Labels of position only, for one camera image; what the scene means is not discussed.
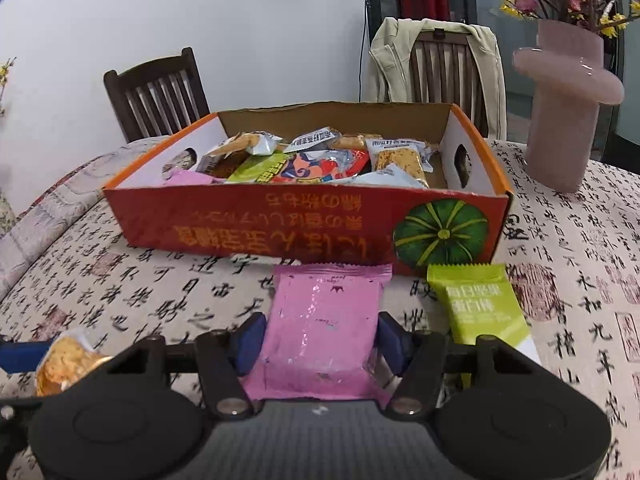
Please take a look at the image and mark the red cardboard box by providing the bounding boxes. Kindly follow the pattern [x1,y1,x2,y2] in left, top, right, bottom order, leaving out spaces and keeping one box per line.
[101,101,514,277]

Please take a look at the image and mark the chair with beige jacket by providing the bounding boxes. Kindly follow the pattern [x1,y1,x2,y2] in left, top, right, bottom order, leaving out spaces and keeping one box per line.
[361,17,507,138]

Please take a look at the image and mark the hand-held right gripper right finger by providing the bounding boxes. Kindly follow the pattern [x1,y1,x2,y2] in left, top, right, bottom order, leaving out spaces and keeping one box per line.
[377,311,533,419]

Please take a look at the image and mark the clear orange cookie packet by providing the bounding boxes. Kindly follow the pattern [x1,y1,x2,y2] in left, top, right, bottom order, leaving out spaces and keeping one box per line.
[35,329,112,397]

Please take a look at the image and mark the brown wooden chair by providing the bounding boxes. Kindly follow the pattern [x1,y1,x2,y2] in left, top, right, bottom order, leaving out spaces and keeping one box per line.
[407,30,488,136]

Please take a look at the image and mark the green and white bar packet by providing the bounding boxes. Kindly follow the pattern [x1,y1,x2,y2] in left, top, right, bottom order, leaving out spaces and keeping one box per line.
[426,262,544,367]

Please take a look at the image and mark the pink snack packet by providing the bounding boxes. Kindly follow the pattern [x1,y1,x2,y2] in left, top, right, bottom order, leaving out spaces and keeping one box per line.
[244,262,394,404]

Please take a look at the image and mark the dark wooden chair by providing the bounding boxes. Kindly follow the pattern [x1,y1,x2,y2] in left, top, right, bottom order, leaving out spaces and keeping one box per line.
[103,47,211,143]

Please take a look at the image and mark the pink glass vase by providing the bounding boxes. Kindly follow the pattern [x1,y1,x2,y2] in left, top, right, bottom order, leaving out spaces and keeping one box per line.
[512,19,626,193]

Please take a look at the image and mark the red snack bag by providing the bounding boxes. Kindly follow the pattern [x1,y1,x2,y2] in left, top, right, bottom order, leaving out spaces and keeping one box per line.
[272,149,372,184]

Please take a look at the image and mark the pile of snack packets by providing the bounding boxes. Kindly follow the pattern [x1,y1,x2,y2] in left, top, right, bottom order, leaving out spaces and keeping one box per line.
[195,126,441,189]

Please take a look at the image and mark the dark framed glass door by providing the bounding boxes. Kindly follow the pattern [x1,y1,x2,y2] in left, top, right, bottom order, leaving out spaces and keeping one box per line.
[361,0,640,166]

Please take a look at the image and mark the thin pink yellow flower sprigs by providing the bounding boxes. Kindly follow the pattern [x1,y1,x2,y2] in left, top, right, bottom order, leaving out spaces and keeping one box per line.
[0,57,17,117]

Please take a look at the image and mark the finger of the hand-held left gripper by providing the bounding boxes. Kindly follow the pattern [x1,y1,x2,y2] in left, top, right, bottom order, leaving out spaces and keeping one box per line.
[0,396,38,461]
[0,340,54,374]

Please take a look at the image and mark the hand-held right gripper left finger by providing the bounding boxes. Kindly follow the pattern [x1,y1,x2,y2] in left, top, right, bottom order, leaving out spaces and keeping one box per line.
[107,311,268,420]

